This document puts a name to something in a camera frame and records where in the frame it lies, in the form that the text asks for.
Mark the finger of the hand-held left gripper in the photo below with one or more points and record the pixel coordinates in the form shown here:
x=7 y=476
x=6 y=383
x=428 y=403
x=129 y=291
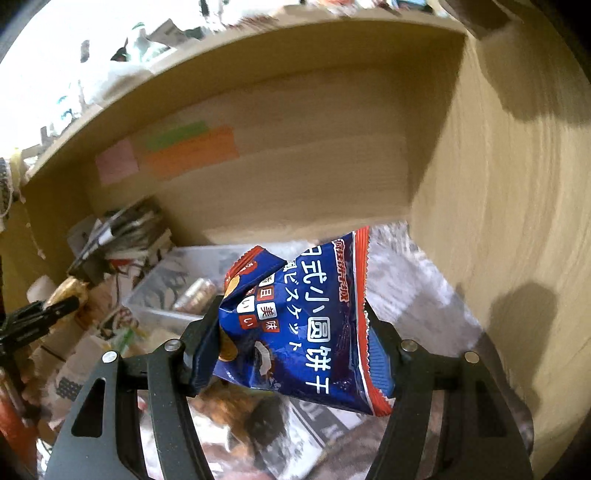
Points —
x=32 y=318

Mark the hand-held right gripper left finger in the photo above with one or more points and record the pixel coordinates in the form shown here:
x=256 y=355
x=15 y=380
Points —
x=203 y=337

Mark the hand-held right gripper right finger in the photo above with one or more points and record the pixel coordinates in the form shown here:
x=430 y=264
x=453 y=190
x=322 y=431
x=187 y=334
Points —
x=385 y=355

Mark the blue biscuit snack bag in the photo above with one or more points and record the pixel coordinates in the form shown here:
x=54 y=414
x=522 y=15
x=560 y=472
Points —
x=295 y=323

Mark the wooden shelf unit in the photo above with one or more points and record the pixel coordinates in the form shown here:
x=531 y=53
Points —
x=369 y=138

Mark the gold foil snack packet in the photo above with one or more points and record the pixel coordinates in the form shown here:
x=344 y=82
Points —
x=71 y=295

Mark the clear plastic storage bin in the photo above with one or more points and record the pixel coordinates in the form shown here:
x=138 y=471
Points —
x=171 y=286

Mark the pile of papers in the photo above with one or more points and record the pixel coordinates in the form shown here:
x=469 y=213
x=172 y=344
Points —
x=122 y=233

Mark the pink sticky note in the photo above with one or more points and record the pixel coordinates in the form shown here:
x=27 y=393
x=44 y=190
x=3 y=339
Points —
x=116 y=160

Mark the orange sticky note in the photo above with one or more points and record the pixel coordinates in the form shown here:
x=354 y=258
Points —
x=189 y=150

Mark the green sticky note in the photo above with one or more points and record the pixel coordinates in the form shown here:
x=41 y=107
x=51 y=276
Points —
x=178 y=134

